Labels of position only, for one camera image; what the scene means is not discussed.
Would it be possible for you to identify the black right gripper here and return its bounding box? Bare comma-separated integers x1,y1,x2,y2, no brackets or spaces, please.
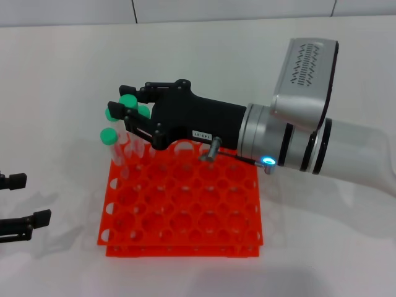
107,79,248,152

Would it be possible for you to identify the orange test tube rack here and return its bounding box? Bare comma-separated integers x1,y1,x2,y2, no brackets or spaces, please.
97,136,264,258

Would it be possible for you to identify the right gripper cable with plug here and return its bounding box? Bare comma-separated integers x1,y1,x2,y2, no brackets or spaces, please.
199,136,278,174

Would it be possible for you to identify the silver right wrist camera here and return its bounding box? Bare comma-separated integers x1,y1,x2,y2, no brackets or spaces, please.
269,38,340,126

